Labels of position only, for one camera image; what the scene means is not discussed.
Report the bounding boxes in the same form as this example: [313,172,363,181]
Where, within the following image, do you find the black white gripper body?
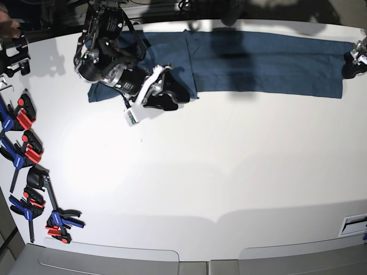
[99,64,173,107]
[351,40,367,65]

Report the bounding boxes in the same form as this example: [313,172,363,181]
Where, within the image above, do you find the dark blue T-shirt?
[88,30,353,102]

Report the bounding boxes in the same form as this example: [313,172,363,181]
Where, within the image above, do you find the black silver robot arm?
[73,1,190,111]
[342,29,366,79]

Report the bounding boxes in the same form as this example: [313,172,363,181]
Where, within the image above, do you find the blue red bar clamp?
[9,186,45,243]
[27,166,85,243]
[1,129,44,193]
[1,89,36,138]

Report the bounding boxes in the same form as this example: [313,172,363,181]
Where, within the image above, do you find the metal hex key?
[0,75,14,92]

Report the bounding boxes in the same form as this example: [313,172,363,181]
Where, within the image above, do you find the white label plate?
[338,213,366,238]

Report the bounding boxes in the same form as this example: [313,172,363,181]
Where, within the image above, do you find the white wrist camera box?
[124,105,146,127]

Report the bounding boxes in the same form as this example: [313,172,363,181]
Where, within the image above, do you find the black hanging camera mount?
[221,0,246,26]

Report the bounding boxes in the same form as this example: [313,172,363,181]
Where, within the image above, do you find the black bracket device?
[1,33,31,77]

